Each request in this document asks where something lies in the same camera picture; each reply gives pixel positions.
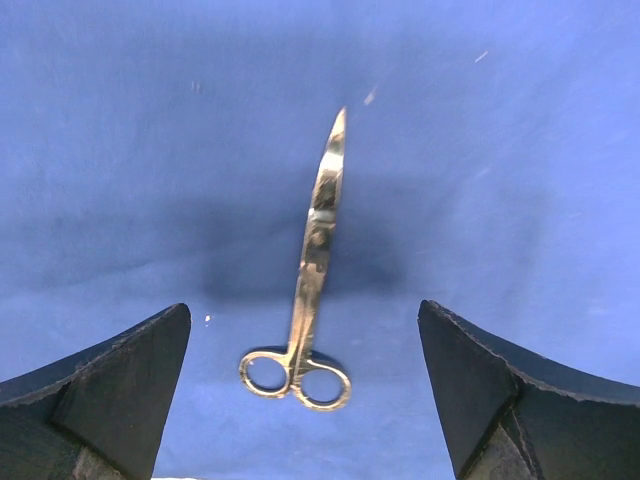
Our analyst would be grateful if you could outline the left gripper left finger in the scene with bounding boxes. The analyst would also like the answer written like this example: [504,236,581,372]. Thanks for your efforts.
[1,304,191,479]

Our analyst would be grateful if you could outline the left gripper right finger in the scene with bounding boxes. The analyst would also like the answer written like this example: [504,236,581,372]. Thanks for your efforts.
[418,301,639,480]

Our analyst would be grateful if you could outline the steel scissors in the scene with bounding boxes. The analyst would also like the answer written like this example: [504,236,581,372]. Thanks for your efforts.
[239,107,352,412]

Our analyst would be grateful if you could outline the blue surgical cloth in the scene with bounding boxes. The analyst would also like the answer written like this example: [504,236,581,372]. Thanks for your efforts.
[1,1,639,479]

